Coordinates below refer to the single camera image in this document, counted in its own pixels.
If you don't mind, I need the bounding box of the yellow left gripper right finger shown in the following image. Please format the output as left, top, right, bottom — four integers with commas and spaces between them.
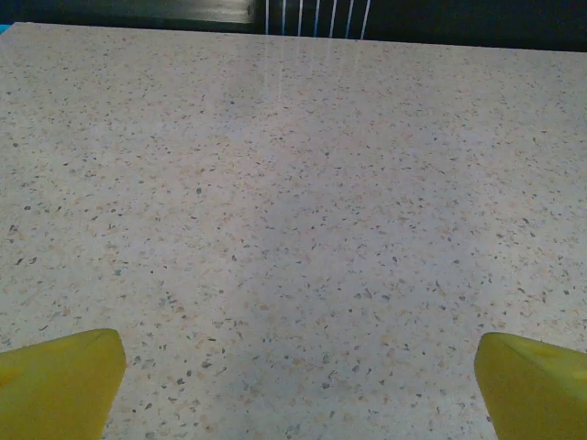
473, 332, 587, 440

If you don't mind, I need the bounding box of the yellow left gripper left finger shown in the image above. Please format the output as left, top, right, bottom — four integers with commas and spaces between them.
0, 327, 127, 440

